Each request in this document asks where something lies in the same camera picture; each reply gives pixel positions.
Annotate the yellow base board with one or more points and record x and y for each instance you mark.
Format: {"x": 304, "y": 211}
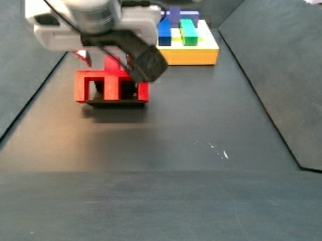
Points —
{"x": 203, "y": 54}

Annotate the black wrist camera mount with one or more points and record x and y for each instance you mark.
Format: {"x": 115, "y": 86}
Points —
{"x": 146, "y": 63}

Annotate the black bracket holder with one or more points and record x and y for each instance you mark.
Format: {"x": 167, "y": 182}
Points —
{"x": 127, "y": 96}

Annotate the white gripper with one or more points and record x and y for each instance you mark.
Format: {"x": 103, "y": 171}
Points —
{"x": 94, "y": 16}

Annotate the green long block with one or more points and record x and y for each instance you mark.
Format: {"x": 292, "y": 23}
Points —
{"x": 189, "y": 32}

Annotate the blue long block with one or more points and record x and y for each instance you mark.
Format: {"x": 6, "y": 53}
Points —
{"x": 165, "y": 33}

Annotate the red E-shaped block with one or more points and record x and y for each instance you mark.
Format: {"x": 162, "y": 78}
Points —
{"x": 110, "y": 75}

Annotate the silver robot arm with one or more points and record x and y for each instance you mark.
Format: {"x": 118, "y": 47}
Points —
{"x": 94, "y": 16}

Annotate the purple cross block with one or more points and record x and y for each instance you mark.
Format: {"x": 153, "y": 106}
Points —
{"x": 175, "y": 14}

